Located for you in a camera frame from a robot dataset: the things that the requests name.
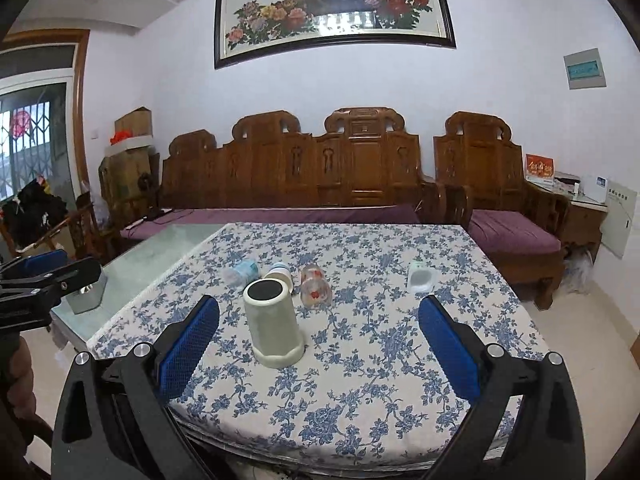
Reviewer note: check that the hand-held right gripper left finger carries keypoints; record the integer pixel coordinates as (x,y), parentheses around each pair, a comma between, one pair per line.
(187,345)

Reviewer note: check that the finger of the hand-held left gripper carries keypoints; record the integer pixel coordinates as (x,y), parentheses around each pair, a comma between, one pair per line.
(45,261)
(75,275)

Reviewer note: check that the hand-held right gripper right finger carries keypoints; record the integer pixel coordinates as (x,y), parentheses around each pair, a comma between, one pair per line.
(447,350)

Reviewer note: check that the cream cup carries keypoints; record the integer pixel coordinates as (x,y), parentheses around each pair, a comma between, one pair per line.
(272,322)

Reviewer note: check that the person's left forearm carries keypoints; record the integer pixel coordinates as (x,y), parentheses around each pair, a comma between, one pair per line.
(20,380)

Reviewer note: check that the small translucent white cup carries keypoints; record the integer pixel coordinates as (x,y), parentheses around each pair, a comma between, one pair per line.
(420,279)

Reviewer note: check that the wooden side chair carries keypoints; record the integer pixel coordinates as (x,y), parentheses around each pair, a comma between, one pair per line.
(75,232)

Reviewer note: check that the pile of dark clothes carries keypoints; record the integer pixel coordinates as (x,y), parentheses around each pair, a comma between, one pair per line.
(32,215)

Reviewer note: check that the blue floral tablecloth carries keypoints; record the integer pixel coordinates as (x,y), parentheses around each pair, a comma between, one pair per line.
(360,360)

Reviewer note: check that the blue label plastic bottle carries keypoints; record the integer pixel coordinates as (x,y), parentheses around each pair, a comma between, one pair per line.
(242,271)

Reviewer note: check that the wooden cabinet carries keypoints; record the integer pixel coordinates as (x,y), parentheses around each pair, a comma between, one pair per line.
(127,175)

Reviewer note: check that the window with metal grille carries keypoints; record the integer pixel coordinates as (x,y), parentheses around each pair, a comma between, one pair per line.
(30,130)

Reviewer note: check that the purple armchair cushion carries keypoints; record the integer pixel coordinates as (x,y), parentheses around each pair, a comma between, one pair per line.
(510,232)

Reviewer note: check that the red label plastic bottle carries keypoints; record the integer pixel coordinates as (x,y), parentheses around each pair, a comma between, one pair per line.
(315,285)

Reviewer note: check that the white box with red contents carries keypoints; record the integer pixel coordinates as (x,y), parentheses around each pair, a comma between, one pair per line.
(127,142)

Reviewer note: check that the clear plastic bag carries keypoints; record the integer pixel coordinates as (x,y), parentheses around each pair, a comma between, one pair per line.
(577,270)

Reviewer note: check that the purple sofa cushion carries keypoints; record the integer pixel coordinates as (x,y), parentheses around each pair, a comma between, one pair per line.
(280,216)

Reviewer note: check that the brown cardboard box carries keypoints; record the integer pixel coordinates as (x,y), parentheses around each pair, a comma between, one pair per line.
(132,122)

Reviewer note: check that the carved wooden armchair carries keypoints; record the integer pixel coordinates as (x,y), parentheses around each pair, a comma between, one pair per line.
(500,175)

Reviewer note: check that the wooden side table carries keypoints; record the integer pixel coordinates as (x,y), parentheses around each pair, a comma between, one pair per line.
(582,220)

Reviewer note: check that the red gift box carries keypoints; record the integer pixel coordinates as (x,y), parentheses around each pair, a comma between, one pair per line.
(540,166)

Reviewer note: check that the carved wooden sofa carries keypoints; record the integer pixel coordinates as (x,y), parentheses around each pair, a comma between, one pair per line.
(300,170)

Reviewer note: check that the white tabletop device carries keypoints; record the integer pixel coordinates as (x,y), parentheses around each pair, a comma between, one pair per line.
(597,187)

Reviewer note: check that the framed peacock flower painting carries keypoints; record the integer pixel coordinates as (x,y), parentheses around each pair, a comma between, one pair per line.
(330,5)

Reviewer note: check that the white wall panel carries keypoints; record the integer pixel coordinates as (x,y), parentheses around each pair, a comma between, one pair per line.
(617,220)

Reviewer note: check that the grey wall electrical box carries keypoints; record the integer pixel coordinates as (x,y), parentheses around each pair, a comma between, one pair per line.
(584,69)

